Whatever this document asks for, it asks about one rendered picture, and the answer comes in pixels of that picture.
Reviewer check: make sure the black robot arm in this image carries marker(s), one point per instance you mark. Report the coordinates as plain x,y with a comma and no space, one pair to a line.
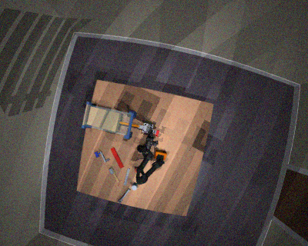
157,164

